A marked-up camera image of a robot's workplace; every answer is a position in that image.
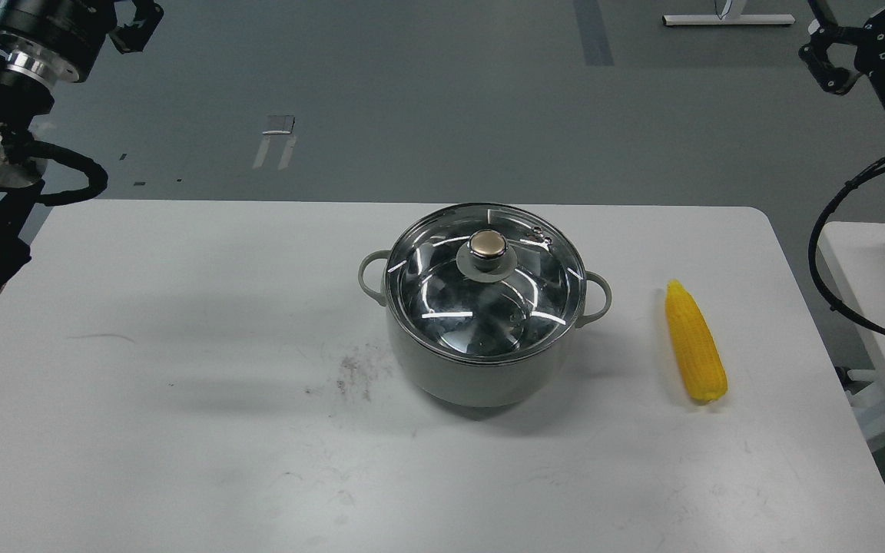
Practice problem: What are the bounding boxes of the grey steel cooking pot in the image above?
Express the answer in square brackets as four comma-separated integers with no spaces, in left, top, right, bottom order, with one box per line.
[357,248,612,409]

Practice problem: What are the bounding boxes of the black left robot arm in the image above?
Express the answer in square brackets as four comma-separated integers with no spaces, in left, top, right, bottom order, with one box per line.
[0,1,164,289]

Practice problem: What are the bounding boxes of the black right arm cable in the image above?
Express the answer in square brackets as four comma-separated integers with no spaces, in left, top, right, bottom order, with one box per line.
[807,155,885,356]

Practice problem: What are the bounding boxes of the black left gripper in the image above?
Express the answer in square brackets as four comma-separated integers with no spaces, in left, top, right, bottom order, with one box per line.
[0,1,164,84]

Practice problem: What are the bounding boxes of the white stand base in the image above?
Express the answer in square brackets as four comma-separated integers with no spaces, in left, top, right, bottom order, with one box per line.
[661,1,796,27]

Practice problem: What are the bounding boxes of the glass pot lid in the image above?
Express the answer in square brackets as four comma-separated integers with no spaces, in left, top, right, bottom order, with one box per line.
[383,203,605,365]

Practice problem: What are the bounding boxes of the yellow corn cob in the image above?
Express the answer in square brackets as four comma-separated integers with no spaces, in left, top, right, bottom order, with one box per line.
[665,280,728,403]

